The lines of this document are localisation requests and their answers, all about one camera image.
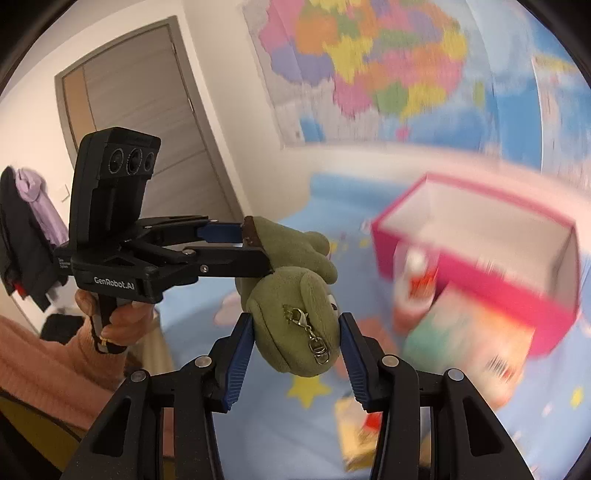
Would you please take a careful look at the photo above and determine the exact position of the black jacket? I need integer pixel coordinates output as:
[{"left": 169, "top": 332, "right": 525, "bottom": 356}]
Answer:
[{"left": 0, "top": 166, "right": 63, "bottom": 311}]

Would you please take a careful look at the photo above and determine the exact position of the olive yellow cloth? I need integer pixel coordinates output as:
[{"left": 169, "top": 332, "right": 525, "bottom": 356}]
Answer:
[{"left": 0, "top": 394, "right": 95, "bottom": 480}]

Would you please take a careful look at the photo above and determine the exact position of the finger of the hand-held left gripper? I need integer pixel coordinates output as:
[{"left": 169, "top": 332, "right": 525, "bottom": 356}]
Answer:
[
  {"left": 147, "top": 244, "right": 274, "bottom": 281},
  {"left": 124, "top": 215, "right": 253, "bottom": 252}
]

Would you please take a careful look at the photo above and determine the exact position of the grey wooden door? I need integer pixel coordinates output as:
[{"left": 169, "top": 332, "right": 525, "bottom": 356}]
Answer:
[{"left": 54, "top": 16, "right": 246, "bottom": 223}]

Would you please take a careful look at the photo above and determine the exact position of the pink cardboard box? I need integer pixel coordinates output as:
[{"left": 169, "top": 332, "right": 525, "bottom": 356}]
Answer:
[{"left": 372, "top": 172, "right": 581, "bottom": 361}]

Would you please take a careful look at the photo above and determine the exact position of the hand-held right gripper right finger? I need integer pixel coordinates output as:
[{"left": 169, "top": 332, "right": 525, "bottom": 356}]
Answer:
[{"left": 339, "top": 312, "right": 532, "bottom": 480}]

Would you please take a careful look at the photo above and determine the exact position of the person's left forearm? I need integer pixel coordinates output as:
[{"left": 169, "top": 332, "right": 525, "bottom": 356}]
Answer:
[{"left": 0, "top": 318, "right": 122, "bottom": 430}]

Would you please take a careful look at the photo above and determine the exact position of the white spray bottle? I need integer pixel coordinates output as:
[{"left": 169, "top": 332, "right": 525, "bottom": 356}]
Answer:
[{"left": 392, "top": 242, "right": 440, "bottom": 334}]

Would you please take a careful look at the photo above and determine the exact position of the person's left hand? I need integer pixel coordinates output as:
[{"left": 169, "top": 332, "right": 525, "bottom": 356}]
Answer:
[{"left": 74, "top": 288, "right": 158, "bottom": 356}]

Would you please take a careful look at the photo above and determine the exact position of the pastel tissue pack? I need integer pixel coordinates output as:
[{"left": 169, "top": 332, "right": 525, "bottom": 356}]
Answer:
[{"left": 404, "top": 282, "right": 537, "bottom": 408}]

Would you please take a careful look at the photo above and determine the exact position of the colourful wall map poster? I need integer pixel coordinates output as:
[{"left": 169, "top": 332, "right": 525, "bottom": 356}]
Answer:
[
  {"left": 531, "top": 48, "right": 591, "bottom": 191},
  {"left": 244, "top": 0, "right": 542, "bottom": 153}
]

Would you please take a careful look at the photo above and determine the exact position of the small yellow tissue packet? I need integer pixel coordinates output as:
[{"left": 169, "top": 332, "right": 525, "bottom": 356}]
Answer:
[{"left": 334, "top": 394, "right": 385, "bottom": 472}]

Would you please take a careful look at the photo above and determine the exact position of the blue printed blanket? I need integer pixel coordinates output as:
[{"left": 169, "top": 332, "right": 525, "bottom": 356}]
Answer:
[{"left": 152, "top": 172, "right": 591, "bottom": 480}]

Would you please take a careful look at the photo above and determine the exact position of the purple garment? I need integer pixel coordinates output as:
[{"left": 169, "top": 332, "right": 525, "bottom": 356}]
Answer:
[{"left": 14, "top": 168, "right": 71, "bottom": 246}]

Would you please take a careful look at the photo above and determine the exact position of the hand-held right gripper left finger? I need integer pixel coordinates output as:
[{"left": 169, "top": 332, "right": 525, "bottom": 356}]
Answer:
[{"left": 60, "top": 313, "right": 256, "bottom": 480}]

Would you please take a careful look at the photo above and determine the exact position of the green plush toy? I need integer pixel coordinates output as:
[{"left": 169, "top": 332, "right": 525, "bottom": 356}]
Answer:
[{"left": 235, "top": 216, "right": 345, "bottom": 377}]

